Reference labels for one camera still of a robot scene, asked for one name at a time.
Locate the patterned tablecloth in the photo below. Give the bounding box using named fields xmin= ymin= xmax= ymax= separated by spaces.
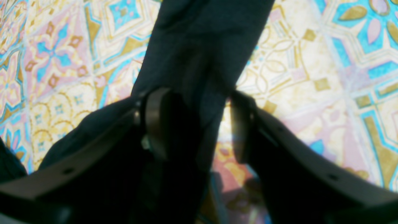
xmin=1 ymin=0 xmax=397 ymax=224

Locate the black t-shirt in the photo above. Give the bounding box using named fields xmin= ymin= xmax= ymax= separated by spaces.
xmin=1 ymin=0 xmax=274 ymax=224

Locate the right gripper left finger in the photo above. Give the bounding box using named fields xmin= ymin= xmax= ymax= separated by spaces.
xmin=1 ymin=88 xmax=173 ymax=224

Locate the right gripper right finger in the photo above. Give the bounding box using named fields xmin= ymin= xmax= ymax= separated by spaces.
xmin=230 ymin=91 xmax=398 ymax=224

